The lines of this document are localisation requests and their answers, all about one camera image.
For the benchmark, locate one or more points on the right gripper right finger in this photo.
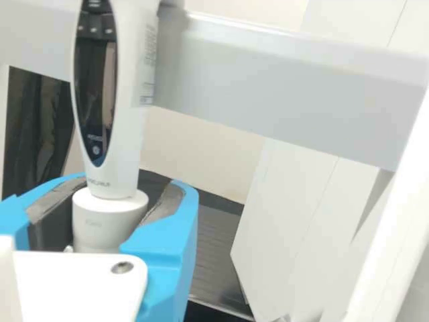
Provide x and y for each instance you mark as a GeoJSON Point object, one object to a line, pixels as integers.
{"type": "Point", "coordinates": [167, 248]}

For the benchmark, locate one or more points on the pipette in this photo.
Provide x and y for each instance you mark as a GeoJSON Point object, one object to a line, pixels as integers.
{"type": "Point", "coordinates": [107, 208]}

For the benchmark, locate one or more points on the black platform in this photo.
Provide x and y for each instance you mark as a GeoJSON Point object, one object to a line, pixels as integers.
{"type": "Point", "coordinates": [214, 251]}

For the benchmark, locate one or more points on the white pipette stand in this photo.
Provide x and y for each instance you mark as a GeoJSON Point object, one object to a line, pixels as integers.
{"type": "Point", "coordinates": [268, 84]}

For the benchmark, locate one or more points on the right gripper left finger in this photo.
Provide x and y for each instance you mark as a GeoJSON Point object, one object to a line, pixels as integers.
{"type": "Point", "coordinates": [20, 214]}

